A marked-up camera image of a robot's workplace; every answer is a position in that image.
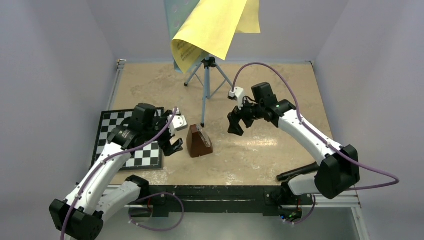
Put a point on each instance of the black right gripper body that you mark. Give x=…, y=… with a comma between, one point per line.
x=248, y=110

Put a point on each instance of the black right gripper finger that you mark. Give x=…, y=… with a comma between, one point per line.
x=234, y=124
x=248, y=121

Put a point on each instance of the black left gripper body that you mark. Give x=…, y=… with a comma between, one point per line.
x=163, y=140

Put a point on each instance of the brown wooden metronome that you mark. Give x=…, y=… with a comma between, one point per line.
x=195, y=145

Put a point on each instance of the clear plastic metronome cover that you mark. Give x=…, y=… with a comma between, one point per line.
x=204, y=136

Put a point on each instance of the yellow sheet music paper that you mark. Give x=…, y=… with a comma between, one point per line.
x=198, y=28

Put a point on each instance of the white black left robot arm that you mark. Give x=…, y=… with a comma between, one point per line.
x=82, y=214

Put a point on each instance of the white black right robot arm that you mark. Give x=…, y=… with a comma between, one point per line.
x=335, y=169

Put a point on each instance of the black white checkerboard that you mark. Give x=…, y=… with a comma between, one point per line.
x=148, y=158

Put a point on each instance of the blue tripod music stand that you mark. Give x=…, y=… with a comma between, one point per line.
x=207, y=63

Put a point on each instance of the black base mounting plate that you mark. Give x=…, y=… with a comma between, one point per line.
x=267, y=200

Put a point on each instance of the black cylindrical tube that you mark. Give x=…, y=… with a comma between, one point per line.
x=311, y=168

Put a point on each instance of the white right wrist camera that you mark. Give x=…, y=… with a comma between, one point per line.
x=237, y=94

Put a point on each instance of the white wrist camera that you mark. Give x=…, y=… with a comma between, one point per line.
x=237, y=94
x=178, y=122

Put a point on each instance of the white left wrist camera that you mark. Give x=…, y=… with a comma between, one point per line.
x=178, y=122

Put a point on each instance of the aluminium frame rail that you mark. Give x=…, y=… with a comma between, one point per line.
x=97, y=198

